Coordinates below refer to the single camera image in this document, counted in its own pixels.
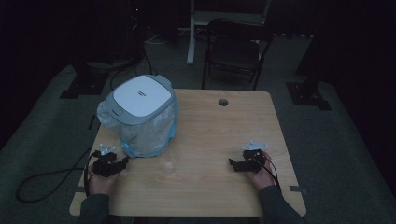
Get black floor cable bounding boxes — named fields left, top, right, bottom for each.
left=109, top=36, right=158, bottom=91

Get clear plastic bin bag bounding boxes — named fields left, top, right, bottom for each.
left=96, top=91, right=180, bottom=159

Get clear plastic cup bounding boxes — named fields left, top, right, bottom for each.
left=159, top=151, right=179, bottom=175

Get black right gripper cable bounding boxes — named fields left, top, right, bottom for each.
left=254, top=156, right=282, bottom=191

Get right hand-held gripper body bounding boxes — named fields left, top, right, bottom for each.
left=236, top=140, right=270, bottom=175

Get person's right hand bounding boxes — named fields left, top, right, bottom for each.
left=247, top=150, right=276, bottom=191

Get black stand post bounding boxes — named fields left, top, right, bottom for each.
left=297, top=18, right=335, bottom=100

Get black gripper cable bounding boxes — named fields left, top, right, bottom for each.
left=254, top=156, right=282, bottom=191
left=15, top=147, right=98, bottom=204

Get grey tape strip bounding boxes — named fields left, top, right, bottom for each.
left=289, top=185, right=308, bottom=196

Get black stand base plate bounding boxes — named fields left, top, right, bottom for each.
left=59, top=61, right=110, bottom=100
left=285, top=81, right=332, bottom=112

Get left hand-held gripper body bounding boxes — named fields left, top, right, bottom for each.
left=92, top=143, right=124, bottom=178

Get person's left hand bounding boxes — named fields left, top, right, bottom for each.
left=87, top=163, right=123, bottom=197

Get black folding chair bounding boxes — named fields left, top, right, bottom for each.
left=201, top=18, right=275, bottom=91

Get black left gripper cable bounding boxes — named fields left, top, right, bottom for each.
left=15, top=147, right=98, bottom=204

